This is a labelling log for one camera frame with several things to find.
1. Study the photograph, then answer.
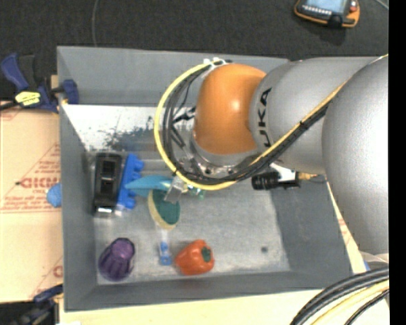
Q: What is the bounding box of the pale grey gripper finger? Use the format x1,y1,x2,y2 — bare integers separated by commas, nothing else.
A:
164,177,185,205

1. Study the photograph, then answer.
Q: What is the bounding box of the grey metal bin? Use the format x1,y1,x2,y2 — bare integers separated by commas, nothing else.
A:
56,45,355,311

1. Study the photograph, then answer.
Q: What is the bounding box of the light blue curved toy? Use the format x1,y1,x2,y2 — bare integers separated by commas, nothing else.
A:
124,175,174,198

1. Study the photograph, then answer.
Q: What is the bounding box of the orange toy bell pepper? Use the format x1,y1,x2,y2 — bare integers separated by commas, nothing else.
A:
174,239,216,276

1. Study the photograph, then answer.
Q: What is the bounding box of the black cylinder on white bracket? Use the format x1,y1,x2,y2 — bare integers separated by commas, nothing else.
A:
251,168,321,192

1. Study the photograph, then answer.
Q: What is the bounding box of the purple cup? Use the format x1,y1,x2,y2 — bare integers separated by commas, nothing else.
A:
97,237,137,282

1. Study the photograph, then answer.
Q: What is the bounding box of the blue toy building block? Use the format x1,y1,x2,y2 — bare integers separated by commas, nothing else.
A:
115,153,145,213

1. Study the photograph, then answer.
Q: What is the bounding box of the brown cardboard board, red print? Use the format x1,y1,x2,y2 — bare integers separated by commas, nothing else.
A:
0,100,66,305

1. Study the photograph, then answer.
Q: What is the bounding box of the black rectangular box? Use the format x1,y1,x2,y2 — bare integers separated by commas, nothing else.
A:
92,152,123,218

